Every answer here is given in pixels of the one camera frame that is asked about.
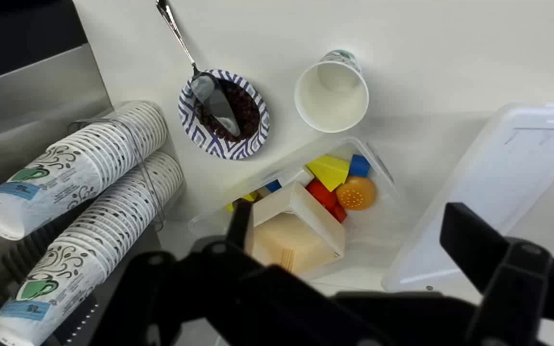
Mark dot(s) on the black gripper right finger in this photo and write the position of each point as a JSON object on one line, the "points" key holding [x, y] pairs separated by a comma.
{"points": [[495, 270]]}

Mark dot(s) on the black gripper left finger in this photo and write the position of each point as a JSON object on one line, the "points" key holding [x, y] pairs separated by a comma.
{"points": [[239, 224]]}

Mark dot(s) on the printed paper cup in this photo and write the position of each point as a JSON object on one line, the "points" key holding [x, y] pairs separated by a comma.
{"points": [[332, 97], [39, 185]]}

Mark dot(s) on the tall stack of paper cups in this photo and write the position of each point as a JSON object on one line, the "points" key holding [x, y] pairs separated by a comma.
{"points": [[116, 218]]}

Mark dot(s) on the short stack of paper cups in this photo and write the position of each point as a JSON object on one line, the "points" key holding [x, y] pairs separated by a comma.
{"points": [[130, 135]]}

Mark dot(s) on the upright printed paper cup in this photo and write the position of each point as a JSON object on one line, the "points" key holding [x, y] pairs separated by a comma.
{"points": [[332, 97]]}

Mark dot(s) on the small yellow block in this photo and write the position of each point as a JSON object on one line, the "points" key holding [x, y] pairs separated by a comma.
{"points": [[241, 200]]}

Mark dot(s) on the blue block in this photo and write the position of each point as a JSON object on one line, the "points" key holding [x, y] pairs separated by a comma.
{"points": [[274, 185], [360, 166]]}

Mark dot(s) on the small wooden box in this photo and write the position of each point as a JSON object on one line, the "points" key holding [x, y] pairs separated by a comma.
{"points": [[289, 243]]}

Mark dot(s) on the red block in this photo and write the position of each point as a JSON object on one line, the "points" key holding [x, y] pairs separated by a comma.
{"points": [[322, 195]]}

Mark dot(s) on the large yellow block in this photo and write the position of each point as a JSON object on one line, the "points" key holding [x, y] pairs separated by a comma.
{"points": [[328, 172]]}

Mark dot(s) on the blue patterned paper bowl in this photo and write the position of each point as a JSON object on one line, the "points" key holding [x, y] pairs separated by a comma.
{"points": [[193, 131]]}

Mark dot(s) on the clear plastic container lid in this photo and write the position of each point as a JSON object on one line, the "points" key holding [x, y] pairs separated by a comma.
{"points": [[514, 166]]}

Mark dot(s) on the dark coffee grounds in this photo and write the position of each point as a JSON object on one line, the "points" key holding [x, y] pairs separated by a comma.
{"points": [[249, 112]]}

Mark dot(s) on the orange ball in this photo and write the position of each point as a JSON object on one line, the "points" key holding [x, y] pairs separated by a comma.
{"points": [[357, 193]]}

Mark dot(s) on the metal spoon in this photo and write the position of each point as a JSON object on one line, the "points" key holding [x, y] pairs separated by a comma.
{"points": [[207, 89]]}

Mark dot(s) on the grey coffee machine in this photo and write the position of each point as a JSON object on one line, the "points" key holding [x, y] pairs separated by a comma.
{"points": [[33, 102]]}

